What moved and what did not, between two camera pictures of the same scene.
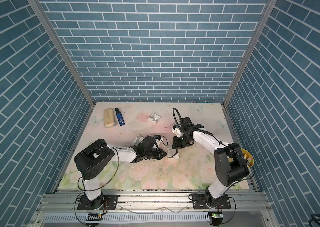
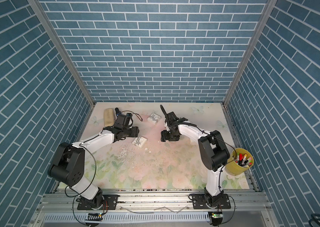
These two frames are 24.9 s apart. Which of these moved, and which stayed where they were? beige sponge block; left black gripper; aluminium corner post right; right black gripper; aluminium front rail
Moved: left black gripper; right black gripper
Stayed: beige sponge block; aluminium corner post right; aluminium front rail
